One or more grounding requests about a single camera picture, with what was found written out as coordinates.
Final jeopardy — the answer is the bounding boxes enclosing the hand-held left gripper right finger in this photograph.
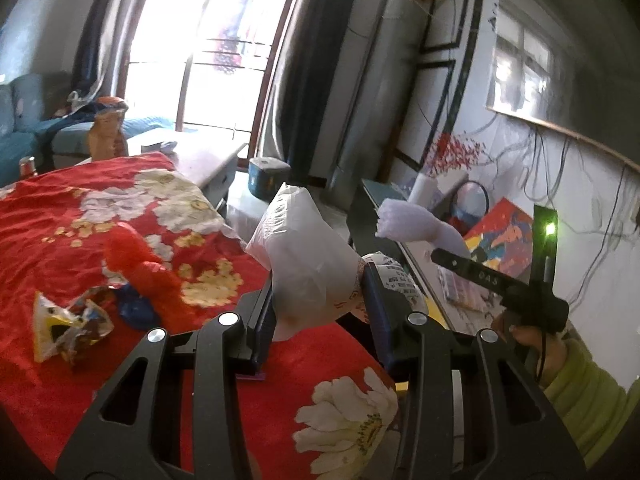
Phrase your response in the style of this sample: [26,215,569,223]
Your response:
[362,262,586,480]

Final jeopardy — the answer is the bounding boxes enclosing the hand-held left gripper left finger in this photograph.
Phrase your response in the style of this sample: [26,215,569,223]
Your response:
[55,285,276,480]

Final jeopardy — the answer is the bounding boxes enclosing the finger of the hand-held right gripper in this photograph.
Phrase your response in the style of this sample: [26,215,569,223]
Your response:
[430,248,472,276]

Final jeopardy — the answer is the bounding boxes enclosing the white tissue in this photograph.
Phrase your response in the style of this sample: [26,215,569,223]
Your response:
[375,199,473,261]

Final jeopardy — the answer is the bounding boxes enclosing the white plastic bag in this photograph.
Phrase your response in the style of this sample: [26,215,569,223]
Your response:
[245,182,373,343]

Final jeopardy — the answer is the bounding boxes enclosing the yellow snack wrapper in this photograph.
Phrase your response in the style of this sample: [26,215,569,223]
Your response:
[32,285,117,368]

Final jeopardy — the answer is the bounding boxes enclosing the person's right hand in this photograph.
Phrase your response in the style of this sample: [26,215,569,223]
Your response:
[491,310,568,386]

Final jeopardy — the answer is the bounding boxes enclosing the pastel patterned flat box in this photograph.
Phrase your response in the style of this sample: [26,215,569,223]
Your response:
[437,265,493,311]

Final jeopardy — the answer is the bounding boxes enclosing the white black-printed wrapper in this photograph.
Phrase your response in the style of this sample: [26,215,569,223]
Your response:
[350,252,426,321]

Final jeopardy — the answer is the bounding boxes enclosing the black hoop basket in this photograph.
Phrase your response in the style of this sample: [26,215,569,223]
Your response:
[450,180,493,233]

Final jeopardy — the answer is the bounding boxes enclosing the white paper roll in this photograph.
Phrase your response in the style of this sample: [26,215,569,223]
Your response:
[407,172,441,208]

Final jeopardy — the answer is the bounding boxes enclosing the red artificial flowers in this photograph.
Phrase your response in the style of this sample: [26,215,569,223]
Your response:
[425,132,486,178]

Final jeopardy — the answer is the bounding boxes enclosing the blue crumpled cloth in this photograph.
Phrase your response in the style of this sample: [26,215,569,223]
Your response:
[117,282,161,328]

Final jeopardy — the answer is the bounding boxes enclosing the red crumpled plastic bag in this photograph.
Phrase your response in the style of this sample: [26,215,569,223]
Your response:
[102,225,178,293]

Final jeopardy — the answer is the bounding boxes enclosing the blue storage box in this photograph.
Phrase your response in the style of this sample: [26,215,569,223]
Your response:
[248,156,292,200]

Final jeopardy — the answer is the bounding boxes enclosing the grey standing air conditioner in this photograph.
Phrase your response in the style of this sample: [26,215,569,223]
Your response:
[325,0,433,211]

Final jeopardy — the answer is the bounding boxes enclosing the grey coffee table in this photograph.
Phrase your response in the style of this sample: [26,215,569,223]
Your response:
[140,135,248,211]

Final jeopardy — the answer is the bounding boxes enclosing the dark blue curtain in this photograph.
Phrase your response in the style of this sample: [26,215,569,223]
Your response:
[260,0,371,186]

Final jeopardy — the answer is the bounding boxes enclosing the red floral blanket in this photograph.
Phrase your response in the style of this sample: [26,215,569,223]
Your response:
[0,152,401,480]

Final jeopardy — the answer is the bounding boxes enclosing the brown-framed balcony door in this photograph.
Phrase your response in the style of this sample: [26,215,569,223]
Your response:
[120,0,306,136]

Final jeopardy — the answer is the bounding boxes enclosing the blue sofa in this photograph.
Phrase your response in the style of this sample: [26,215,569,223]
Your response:
[0,72,173,181]

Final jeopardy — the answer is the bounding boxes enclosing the grey curtain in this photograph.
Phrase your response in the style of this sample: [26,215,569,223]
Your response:
[75,0,156,106]

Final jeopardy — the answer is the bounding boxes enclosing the wall-mounted television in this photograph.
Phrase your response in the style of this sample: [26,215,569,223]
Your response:
[485,0,640,171]

